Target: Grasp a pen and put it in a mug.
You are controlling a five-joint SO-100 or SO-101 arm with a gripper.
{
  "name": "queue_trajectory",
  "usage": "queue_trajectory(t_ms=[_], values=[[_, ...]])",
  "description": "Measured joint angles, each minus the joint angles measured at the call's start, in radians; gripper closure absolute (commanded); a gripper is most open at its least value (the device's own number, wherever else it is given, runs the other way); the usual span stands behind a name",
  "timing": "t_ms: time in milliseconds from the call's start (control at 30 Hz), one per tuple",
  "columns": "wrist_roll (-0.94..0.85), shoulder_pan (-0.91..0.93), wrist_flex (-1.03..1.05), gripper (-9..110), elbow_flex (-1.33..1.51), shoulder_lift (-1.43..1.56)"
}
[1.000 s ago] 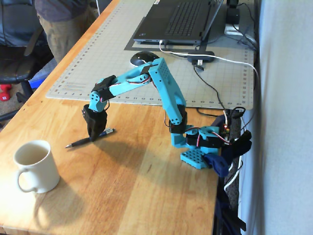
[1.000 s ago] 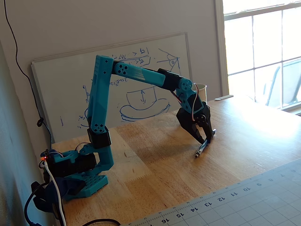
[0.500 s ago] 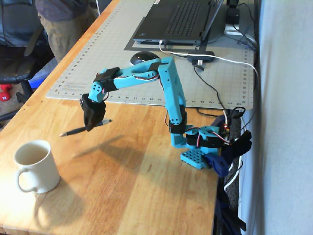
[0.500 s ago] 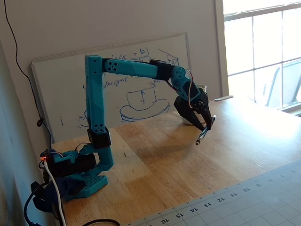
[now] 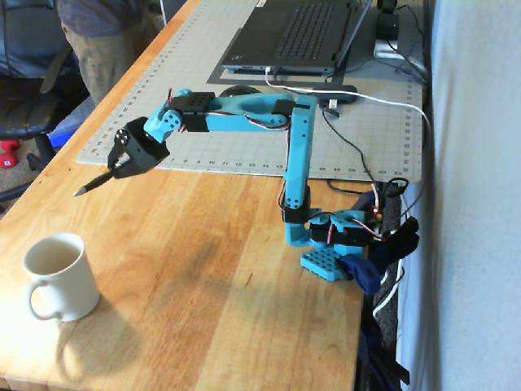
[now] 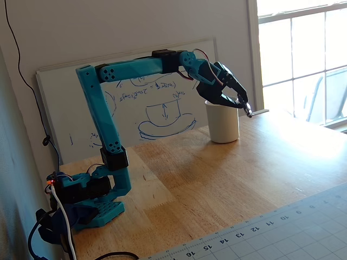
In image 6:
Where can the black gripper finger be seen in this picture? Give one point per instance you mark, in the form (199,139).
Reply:
(240,88)
(230,102)

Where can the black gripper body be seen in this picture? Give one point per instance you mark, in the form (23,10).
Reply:
(220,92)

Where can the black and silver pen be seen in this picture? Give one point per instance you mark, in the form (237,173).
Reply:
(248,111)

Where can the teal perforated robot base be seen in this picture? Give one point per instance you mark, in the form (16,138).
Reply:
(108,211)

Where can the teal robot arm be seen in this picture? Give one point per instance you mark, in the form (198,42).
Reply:
(97,108)

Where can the white ceramic mug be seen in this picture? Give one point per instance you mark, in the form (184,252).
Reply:
(222,124)

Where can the whiteboard with blue writing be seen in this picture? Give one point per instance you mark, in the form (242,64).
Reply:
(151,113)

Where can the white framed window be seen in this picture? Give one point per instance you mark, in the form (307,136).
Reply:
(306,48)

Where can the grey outdoor chair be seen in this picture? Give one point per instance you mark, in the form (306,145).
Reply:
(333,97)

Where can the grey gridded cutting mat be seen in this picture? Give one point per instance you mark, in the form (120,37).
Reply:
(284,233)

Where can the dark blue table clamp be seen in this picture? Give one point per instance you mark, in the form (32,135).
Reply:
(81,214)

